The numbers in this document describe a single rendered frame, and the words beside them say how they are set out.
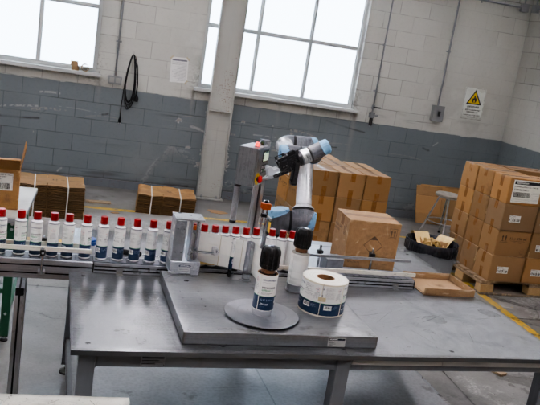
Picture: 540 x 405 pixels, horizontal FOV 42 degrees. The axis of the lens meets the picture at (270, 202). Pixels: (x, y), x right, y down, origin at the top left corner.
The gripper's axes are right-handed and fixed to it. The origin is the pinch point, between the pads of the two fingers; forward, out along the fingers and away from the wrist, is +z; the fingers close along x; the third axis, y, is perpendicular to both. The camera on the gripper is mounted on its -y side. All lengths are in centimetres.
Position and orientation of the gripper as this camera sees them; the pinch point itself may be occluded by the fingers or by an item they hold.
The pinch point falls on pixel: (265, 178)
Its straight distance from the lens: 335.6
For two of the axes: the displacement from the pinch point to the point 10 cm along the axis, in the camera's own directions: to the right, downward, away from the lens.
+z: -9.0, 4.2, -1.6
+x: 2.8, 2.4, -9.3
